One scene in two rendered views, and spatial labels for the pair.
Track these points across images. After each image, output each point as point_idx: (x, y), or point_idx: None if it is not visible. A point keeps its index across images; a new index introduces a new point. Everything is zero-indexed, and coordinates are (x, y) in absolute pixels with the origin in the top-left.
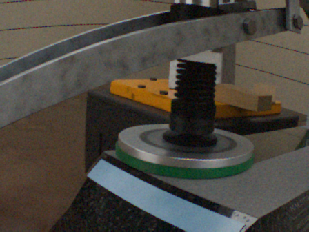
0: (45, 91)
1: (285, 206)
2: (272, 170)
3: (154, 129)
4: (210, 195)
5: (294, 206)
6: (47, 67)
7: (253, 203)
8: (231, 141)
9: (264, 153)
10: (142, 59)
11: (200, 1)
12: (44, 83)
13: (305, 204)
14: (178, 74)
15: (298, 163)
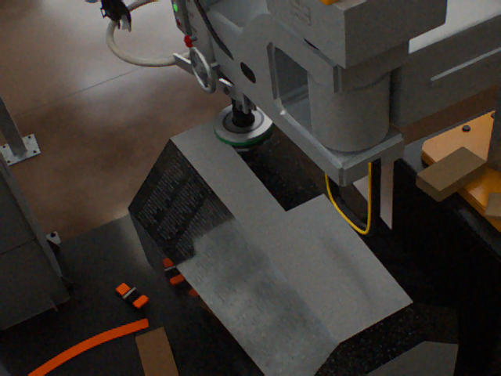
0: (189, 69)
1: (177, 148)
2: (218, 150)
3: (260, 110)
4: (196, 128)
5: (178, 153)
6: (187, 63)
7: (183, 138)
8: (242, 132)
9: (247, 153)
10: None
11: None
12: (188, 66)
13: (182, 160)
14: None
15: (225, 164)
